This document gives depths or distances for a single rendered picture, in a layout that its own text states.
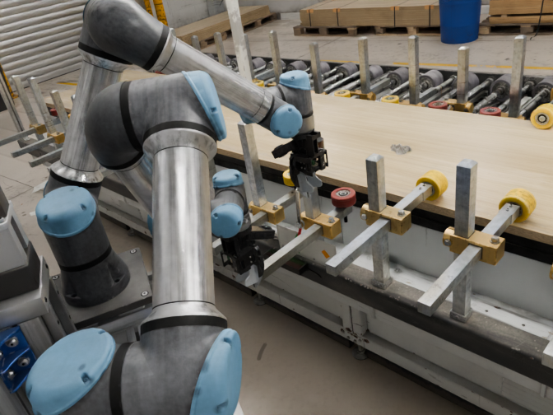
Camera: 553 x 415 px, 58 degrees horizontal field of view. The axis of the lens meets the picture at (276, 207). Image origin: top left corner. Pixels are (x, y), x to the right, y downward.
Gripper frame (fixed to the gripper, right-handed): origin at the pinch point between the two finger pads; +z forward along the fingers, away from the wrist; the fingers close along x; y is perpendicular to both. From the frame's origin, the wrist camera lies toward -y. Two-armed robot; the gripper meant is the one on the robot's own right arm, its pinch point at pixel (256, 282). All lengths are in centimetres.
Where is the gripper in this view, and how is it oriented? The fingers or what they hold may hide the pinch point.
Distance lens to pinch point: 142.8
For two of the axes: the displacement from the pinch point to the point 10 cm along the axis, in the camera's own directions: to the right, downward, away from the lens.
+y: -6.8, 4.5, -5.8
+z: 1.5, 8.6, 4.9
